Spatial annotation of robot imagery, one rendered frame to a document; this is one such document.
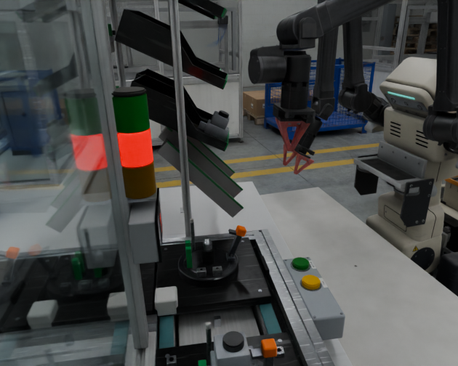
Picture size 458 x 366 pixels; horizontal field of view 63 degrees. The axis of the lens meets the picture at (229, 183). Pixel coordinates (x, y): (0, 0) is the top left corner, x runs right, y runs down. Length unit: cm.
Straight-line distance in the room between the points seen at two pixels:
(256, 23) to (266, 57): 899
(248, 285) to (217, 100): 420
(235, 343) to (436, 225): 102
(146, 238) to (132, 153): 12
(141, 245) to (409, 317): 68
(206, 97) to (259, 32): 510
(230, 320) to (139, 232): 37
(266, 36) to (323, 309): 925
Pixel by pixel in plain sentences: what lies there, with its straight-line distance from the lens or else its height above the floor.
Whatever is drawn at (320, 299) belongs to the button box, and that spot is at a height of 96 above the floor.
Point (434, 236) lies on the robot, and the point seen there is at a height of 82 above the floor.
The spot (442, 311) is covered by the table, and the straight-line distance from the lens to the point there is 107.
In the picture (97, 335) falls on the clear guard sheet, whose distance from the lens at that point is 41.
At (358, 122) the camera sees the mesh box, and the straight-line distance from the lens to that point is 569.
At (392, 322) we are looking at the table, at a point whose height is 86.
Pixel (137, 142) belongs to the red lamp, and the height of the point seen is 135.
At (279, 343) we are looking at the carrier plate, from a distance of 73.
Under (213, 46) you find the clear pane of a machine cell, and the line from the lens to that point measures 484.
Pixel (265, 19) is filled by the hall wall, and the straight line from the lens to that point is 984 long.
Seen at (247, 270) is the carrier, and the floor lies 97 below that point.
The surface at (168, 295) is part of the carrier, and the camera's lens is 81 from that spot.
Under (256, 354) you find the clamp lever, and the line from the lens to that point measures 59.
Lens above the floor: 150
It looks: 23 degrees down
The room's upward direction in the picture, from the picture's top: 1 degrees counter-clockwise
